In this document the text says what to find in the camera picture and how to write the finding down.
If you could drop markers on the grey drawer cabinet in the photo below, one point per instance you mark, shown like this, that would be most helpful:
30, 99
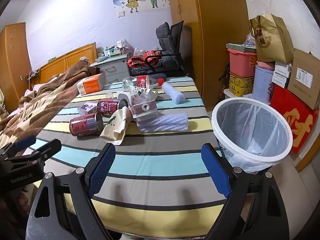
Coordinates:
115, 70

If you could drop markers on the clear plastic cola bottle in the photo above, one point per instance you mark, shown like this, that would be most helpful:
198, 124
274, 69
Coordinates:
142, 81

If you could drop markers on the white storage box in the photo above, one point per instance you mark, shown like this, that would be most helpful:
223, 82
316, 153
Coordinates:
232, 95

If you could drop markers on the clutter of small boxes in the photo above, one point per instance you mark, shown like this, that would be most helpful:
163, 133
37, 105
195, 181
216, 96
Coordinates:
112, 52

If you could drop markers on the orange and white box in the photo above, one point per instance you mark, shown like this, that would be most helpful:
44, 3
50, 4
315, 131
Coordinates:
92, 83

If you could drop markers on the grey cushion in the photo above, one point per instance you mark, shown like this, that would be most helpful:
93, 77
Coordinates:
163, 35

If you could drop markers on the white plastic bag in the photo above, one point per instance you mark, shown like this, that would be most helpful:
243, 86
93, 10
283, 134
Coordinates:
138, 51

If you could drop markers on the green flat box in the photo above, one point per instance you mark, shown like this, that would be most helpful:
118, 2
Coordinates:
240, 47

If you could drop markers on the crumpled clear plastic packaging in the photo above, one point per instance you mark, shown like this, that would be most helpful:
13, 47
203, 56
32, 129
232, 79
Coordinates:
145, 95

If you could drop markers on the dark red drink can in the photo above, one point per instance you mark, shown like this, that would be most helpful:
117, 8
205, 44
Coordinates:
83, 125
108, 106

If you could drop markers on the small wooden wardrobe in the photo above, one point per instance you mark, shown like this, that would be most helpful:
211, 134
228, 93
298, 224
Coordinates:
12, 62

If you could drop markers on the small pink box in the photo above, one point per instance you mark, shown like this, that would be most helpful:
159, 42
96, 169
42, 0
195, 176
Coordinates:
86, 107

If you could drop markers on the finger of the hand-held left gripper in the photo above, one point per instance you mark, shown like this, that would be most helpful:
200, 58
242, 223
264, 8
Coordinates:
25, 141
47, 148

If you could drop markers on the pink storage bin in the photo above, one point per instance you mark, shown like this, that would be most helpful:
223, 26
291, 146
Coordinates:
241, 62

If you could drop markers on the lavender round tub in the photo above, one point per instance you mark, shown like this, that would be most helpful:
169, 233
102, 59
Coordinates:
262, 85

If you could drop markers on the white striped cloth roll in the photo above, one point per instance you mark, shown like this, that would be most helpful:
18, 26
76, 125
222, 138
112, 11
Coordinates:
173, 93

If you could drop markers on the wooden headboard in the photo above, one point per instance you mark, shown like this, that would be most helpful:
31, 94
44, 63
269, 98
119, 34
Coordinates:
75, 55

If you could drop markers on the clear plastic bag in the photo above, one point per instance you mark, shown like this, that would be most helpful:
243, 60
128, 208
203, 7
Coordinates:
250, 40

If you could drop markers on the red gift box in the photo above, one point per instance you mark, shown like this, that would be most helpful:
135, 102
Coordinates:
287, 115

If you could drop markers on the red patterned bag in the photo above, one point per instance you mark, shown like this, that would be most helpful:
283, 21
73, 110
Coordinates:
143, 58

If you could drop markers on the beige leaf print pouch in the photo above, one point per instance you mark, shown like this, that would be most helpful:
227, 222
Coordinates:
115, 127

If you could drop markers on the cardboard box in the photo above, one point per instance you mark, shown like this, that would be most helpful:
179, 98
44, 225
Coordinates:
302, 80

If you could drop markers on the brown blanket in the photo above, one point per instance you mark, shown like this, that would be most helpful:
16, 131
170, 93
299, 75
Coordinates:
50, 92

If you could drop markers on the clear plastic bin liner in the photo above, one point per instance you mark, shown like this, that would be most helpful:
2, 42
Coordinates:
250, 125

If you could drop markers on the white trash bin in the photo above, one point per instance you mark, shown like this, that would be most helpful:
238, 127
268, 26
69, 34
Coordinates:
265, 158

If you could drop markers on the stack of small white boxes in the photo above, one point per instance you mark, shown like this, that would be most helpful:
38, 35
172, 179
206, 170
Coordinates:
281, 73

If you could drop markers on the striped tablecloth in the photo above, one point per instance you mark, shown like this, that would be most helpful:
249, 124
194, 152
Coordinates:
155, 160

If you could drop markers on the white paper cup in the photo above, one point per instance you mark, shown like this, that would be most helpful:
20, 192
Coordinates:
123, 97

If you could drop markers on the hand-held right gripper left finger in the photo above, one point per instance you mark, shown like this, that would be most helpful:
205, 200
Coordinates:
101, 172

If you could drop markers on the grey small carton box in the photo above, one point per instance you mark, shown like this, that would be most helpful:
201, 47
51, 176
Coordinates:
145, 108

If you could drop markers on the brown paper bag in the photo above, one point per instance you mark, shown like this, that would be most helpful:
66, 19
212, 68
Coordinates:
270, 40

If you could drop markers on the yellow patterned box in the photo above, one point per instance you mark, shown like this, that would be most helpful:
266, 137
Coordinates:
240, 85

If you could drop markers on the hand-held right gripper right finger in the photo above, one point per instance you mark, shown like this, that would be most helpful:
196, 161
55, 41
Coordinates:
216, 172

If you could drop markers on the white wall switch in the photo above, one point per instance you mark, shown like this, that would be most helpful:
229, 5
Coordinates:
121, 14

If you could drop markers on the tall wooden wardrobe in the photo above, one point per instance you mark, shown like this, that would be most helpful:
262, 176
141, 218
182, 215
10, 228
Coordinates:
215, 30

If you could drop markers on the black chair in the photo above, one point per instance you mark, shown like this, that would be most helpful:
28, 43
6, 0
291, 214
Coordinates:
180, 42

